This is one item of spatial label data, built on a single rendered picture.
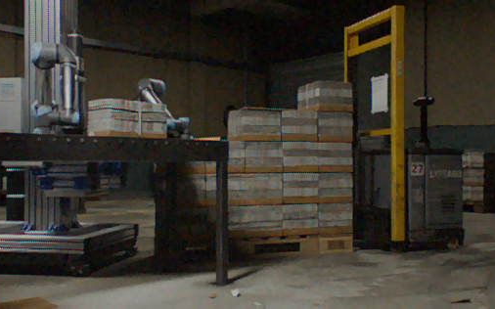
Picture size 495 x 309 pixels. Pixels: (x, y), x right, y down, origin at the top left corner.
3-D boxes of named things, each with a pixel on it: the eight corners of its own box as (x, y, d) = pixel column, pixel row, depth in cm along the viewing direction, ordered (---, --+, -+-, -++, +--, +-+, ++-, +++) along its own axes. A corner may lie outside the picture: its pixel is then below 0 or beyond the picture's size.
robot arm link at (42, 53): (58, 127, 351) (58, 50, 318) (32, 126, 346) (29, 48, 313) (58, 115, 360) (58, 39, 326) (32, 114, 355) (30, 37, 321)
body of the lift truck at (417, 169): (359, 240, 492) (359, 149, 493) (412, 238, 511) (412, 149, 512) (409, 252, 427) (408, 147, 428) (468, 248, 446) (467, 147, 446)
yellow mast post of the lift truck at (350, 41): (343, 230, 490) (343, 27, 491) (352, 229, 493) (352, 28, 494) (349, 231, 481) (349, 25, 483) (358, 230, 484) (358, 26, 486)
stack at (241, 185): (153, 254, 414) (153, 141, 415) (296, 246, 455) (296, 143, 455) (163, 263, 378) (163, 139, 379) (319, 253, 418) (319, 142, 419)
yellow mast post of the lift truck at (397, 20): (387, 239, 428) (387, 8, 429) (398, 239, 431) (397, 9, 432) (395, 241, 420) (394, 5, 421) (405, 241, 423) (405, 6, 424)
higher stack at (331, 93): (295, 246, 454) (295, 86, 455) (329, 244, 465) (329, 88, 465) (318, 253, 418) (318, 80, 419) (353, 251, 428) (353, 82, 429)
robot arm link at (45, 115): (59, 109, 320) (59, 128, 320) (37, 109, 316) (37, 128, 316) (59, 108, 312) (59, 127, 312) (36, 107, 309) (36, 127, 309)
